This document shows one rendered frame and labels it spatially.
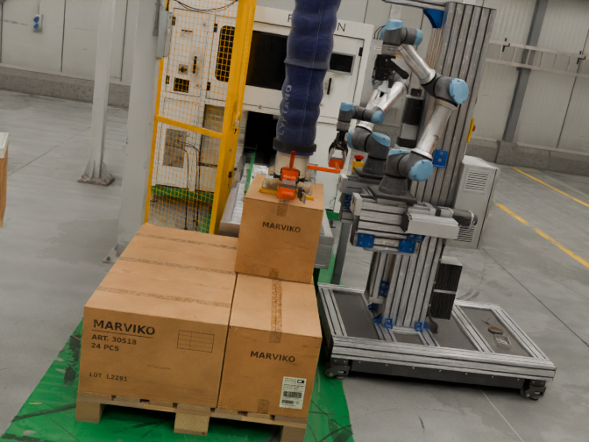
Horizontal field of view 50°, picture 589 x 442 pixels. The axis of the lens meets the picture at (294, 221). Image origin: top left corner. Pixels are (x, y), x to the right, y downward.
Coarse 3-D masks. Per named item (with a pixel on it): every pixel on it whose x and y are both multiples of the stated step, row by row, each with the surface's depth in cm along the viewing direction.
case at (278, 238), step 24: (264, 216) 316; (288, 216) 316; (312, 216) 315; (240, 240) 320; (264, 240) 319; (288, 240) 319; (312, 240) 318; (240, 264) 323; (264, 264) 323; (288, 264) 322; (312, 264) 322
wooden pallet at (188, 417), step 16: (80, 400) 273; (96, 400) 273; (112, 400) 274; (128, 400) 274; (144, 400) 278; (80, 416) 275; (96, 416) 276; (176, 416) 277; (192, 416) 277; (208, 416) 277; (224, 416) 277; (240, 416) 278; (256, 416) 278; (272, 416) 281; (192, 432) 279; (288, 432) 281; (304, 432) 281
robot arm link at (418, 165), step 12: (444, 84) 312; (456, 84) 307; (444, 96) 310; (456, 96) 308; (444, 108) 312; (456, 108) 314; (432, 120) 314; (444, 120) 313; (432, 132) 313; (420, 144) 316; (432, 144) 314; (408, 156) 318; (420, 156) 313; (408, 168) 315; (420, 168) 312; (432, 168) 316; (420, 180) 315
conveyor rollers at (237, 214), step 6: (246, 168) 580; (252, 168) 581; (258, 168) 582; (264, 168) 590; (246, 174) 555; (252, 174) 563; (264, 174) 565; (240, 186) 511; (240, 192) 486; (240, 198) 469; (240, 204) 452; (234, 210) 434; (240, 210) 442; (234, 216) 424; (240, 216) 425; (240, 222) 416
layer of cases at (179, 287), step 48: (144, 240) 349; (192, 240) 362; (144, 288) 288; (192, 288) 297; (240, 288) 306; (288, 288) 316; (96, 336) 265; (144, 336) 266; (192, 336) 267; (240, 336) 267; (288, 336) 268; (96, 384) 272; (144, 384) 272; (192, 384) 273; (240, 384) 274; (288, 384) 274
